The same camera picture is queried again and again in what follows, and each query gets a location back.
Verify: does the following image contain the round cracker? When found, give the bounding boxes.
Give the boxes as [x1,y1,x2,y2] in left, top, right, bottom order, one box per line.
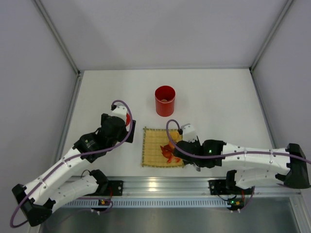
[170,131,182,142]

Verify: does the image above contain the red strawberry slice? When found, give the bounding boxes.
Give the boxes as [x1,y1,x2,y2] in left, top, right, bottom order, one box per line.
[160,144,173,159]

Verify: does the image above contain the metal tongs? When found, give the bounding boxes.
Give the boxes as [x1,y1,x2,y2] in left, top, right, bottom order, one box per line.
[187,161,201,172]

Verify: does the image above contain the red bacon slice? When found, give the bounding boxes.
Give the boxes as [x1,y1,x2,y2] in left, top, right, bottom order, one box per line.
[167,155,181,164]

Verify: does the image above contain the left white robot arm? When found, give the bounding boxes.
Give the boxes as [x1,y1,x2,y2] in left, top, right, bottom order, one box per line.
[12,108,136,227]

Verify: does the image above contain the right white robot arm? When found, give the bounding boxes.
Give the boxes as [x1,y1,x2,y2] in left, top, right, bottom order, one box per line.
[174,140,311,193]

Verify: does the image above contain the bamboo tray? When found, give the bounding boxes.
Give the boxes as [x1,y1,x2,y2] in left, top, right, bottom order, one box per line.
[141,127,184,168]

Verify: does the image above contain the red cylindrical container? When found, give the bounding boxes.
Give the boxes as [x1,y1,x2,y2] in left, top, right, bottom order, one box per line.
[155,85,176,117]

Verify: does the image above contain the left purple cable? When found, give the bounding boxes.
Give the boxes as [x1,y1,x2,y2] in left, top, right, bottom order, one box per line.
[10,100,133,228]

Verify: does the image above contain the red lid with handle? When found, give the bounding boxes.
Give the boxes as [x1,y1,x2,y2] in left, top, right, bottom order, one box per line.
[126,113,131,126]

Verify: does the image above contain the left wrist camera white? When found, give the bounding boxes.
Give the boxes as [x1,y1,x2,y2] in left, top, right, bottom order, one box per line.
[111,104,128,123]

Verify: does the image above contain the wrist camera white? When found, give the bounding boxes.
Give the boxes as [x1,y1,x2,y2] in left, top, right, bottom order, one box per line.
[181,123,198,143]
[111,104,128,123]

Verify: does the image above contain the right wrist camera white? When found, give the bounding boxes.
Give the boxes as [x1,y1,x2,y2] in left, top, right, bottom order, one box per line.
[181,123,198,143]

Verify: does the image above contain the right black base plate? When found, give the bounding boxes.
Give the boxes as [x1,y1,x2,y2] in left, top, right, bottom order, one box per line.
[208,179,253,196]

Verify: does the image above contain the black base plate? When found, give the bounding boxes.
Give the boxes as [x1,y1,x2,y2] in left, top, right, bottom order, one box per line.
[103,180,123,197]
[208,179,253,196]

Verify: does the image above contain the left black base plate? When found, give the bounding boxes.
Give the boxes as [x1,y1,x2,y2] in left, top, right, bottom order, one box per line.
[103,180,123,197]

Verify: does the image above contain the aluminium mounting rail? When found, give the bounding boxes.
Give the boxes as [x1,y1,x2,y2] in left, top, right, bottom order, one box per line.
[108,177,301,198]

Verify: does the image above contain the left aluminium frame post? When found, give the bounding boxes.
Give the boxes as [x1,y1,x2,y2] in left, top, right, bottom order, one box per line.
[32,0,81,158]

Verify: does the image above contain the aluminium frame post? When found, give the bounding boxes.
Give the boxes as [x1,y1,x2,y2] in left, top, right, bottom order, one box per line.
[32,0,81,158]
[249,0,296,148]

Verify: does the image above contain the slotted cable duct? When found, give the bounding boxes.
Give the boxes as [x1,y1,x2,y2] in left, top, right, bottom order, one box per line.
[63,198,229,208]

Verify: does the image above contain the right aluminium frame post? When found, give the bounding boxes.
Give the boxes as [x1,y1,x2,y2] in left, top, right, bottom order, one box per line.
[249,0,296,148]

